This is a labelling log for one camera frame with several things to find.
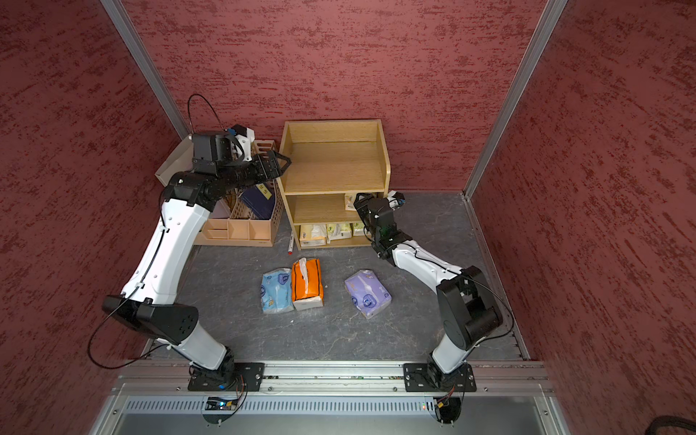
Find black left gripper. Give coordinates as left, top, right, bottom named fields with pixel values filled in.
left=217, top=150, right=292, bottom=190

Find purple tissue pack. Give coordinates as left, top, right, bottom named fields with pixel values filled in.
left=344, top=269, right=393, bottom=319

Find orange tissue pack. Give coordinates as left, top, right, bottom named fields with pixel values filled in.
left=291, top=257, right=324, bottom=311

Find blue tissue pack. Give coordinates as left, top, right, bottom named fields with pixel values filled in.
left=261, top=268, right=295, bottom=315

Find beige tissue pack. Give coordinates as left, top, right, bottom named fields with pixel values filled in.
left=344, top=193, right=356, bottom=211

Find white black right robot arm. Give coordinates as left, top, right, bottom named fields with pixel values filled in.
left=353, top=191, right=505, bottom=392

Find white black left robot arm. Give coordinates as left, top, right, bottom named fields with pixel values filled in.
left=103, top=125, right=286, bottom=392

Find wooden shelf unit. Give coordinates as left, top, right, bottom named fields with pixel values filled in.
left=279, top=120, right=392, bottom=250

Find yellow white tissue pack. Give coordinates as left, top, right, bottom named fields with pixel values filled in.
left=299, top=224, right=328, bottom=248

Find dark blue book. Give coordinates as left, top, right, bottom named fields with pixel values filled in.
left=240, top=183, right=276, bottom=220

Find wooden lattice file organizer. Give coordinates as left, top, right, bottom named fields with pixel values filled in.
left=192, top=140, right=285, bottom=248

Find red white marker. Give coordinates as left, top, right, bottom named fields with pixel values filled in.
left=287, top=235, right=295, bottom=256

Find beige paper folders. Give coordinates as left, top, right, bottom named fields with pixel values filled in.
left=155, top=135, right=193, bottom=186

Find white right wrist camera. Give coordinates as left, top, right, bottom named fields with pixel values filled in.
left=385, top=190, right=405, bottom=210

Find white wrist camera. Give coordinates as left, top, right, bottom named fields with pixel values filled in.
left=385, top=190, right=405, bottom=210
left=227, top=124, right=256, bottom=162

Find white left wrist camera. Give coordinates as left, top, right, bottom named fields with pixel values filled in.
left=227, top=124, right=256, bottom=162

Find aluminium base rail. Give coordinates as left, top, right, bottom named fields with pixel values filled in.
left=91, top=360, right=569, bottom=434

